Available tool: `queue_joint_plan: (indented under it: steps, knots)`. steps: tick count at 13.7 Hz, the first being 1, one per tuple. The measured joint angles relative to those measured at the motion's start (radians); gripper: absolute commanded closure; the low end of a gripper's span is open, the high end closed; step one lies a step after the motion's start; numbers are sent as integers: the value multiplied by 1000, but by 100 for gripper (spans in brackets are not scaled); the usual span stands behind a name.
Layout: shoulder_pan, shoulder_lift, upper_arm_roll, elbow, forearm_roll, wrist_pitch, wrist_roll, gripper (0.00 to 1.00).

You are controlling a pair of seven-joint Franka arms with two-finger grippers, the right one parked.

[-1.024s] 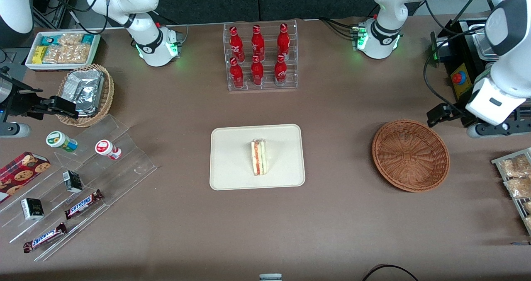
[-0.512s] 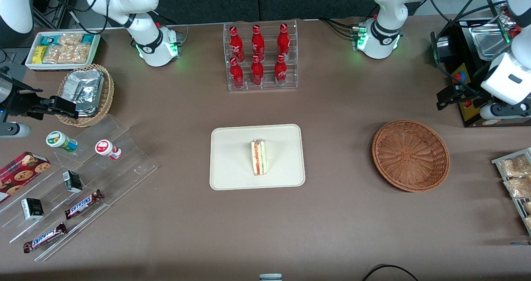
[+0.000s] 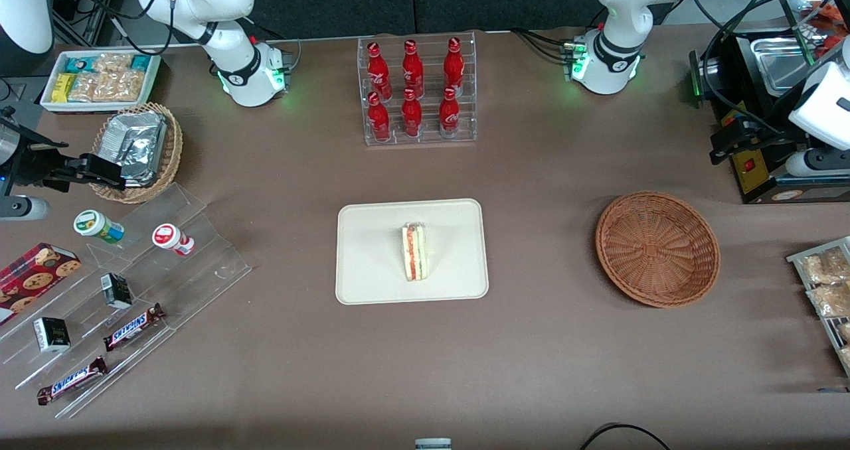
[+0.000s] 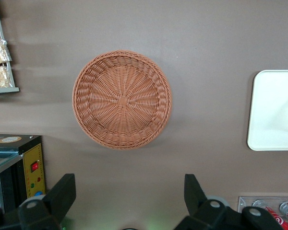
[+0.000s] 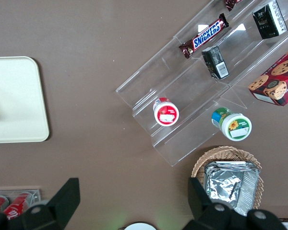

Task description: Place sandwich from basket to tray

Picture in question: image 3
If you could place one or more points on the clear acrylic bottle rack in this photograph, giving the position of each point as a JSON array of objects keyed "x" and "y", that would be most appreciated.
[{"x": 431, "y": 78}]

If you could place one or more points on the silver foil pack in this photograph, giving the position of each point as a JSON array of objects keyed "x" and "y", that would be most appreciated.
[
  {"x": 139, "y": 152},
  {"x": 123, "y": 121}
]

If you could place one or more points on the red plaid cookie box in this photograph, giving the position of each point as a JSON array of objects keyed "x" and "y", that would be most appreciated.
[{"x": 36, "y": 277}]

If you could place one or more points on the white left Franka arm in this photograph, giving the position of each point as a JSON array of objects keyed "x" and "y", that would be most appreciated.
[{"x": 617, "y": 12}]

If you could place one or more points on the black countertop appliance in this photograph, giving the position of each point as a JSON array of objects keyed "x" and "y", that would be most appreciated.
[{"x": 764, "y": 188}]

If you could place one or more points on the small black carton box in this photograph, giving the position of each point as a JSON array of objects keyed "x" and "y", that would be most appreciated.
[
  {"x": 52, "y": 334},
  {"x": 116, "y": 291}
]

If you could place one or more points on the clear cracker bag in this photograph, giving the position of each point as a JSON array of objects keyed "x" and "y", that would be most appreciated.
[
  {"x": 123, "y": 86},
  {"x": 83, "y": 88},
  {"x": 114, "y": 63}
]

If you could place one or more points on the red lid yogurt cup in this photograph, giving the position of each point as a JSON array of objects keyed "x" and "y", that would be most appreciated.
[{"x": 166, "y": 236}]

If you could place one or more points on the white rectangular snack bin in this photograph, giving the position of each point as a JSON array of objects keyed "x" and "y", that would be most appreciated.
[{"x": 153, "y": 72}]

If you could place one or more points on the clear acrylic stepped display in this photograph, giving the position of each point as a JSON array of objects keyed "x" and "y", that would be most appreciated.
[{"x": 199, "y": 271}]

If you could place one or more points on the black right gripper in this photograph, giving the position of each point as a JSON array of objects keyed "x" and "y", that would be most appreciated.
[{"x": 32, "y": 163}]

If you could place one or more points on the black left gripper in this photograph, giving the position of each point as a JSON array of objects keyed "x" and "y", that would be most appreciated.
[{"x": 755, "y": 133}]

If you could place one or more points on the black metal frame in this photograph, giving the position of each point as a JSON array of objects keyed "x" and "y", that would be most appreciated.
[{"x": 99, "y": 5}]

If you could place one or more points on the clear bagged pastry snack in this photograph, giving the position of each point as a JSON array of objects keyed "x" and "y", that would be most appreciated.
[
  {"x": 827, "y": 267},
  {"x": 830, "y": 300}
]

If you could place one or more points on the light tan wicker basket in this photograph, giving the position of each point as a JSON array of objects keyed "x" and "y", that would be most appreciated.
[{"x": 169, "y": 158}]

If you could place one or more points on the triangular sandwich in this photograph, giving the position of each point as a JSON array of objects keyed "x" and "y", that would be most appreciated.
[{"x": 414, "y": 254}]

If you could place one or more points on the stainless steel pan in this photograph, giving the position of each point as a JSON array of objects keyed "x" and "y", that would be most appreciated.
[{"x": 777, "y": 62}]

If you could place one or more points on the red cola bottle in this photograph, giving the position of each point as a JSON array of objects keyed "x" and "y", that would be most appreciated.
[
  {"x": 412, "y": 118},
  {"x": 379, "y": 121},
  {"x": 378, "y": 72},
  {"x": 449, "y": 117},
  {"x": 454, "y": 66},
  {"x": 413, "y": 70}
]

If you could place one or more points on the yellow snack packet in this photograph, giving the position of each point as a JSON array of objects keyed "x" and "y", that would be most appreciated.
[{"x": 63, "y": 88}]

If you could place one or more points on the Snickers chocolate bar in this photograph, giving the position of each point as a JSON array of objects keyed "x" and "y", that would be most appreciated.
[
  {"x": 72, "y": 381},
  {"x": 133, "y": 327}
]

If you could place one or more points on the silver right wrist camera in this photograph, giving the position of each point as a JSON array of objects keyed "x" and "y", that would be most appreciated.
[{"x": 23, "y": 208}]

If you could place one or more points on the cream plastic tray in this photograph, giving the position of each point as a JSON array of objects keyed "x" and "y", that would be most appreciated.
[{"x": 372, "y": 251}]

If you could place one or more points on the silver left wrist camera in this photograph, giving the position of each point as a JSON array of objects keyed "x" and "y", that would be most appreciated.
[{"x": 820, "y": 162}]

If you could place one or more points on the brown round wicker basket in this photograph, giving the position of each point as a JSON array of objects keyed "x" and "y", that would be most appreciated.
[{"x": 657, "y": 251}]

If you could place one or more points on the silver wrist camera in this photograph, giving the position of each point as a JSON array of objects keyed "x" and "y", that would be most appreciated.
[
  {"x": 23, "y": 208},
  {"x": 820, "y": 162}
]

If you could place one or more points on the green lid yogurt cup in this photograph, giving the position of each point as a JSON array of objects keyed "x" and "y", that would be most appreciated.
[{"x": 93, "y": 224}]

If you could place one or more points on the teal snack packet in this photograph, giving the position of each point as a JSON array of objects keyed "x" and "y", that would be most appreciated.
[
  {"x": 80, "y": 64},
  {"x": 141, "y": 62}
]

